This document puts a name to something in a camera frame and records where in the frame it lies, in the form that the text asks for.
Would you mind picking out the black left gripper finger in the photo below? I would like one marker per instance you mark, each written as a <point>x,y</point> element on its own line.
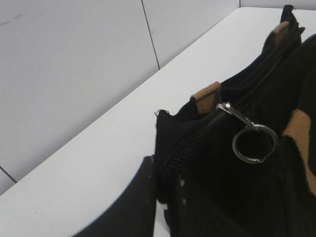
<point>133,213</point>

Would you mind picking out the black canvas tote bag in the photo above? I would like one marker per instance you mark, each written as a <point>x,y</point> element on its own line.
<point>208,190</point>

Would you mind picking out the metal zipper pull with ring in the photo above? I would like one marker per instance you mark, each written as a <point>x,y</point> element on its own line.
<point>255,142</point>

